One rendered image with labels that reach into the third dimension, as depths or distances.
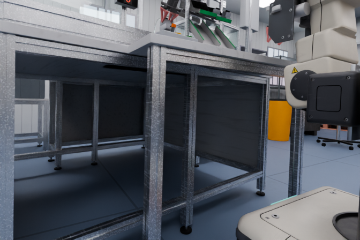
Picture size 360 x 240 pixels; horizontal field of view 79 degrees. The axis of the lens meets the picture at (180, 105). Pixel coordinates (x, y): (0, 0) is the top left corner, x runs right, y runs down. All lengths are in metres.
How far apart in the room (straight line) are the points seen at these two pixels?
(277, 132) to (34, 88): 3.58
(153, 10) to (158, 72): 4.61
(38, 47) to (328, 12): 0.93
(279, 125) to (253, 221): 3.32
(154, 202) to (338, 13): 0.85
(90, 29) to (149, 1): 4.44
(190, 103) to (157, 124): 0.38
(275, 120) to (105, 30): 3.50
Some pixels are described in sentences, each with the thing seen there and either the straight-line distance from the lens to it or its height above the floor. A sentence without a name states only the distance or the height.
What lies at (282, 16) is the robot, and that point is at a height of 0.98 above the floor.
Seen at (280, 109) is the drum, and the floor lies 0.54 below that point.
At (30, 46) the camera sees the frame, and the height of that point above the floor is 0.81.
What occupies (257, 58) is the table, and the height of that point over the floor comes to 0.84.
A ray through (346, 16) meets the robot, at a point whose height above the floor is 0.95.
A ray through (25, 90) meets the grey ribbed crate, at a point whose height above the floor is 0.70.
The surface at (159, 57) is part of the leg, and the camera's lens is 0.71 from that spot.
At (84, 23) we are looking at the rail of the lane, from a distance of 0.91.
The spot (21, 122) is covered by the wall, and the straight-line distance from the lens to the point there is 4.53.
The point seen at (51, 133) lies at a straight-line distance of 2.53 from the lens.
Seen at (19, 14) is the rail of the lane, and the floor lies 0.91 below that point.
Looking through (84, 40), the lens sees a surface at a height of 0.85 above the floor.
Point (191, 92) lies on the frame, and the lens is 1.06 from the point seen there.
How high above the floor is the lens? 0.66
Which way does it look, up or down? 2 degrees down
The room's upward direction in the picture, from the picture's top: 2 degrees clockwise
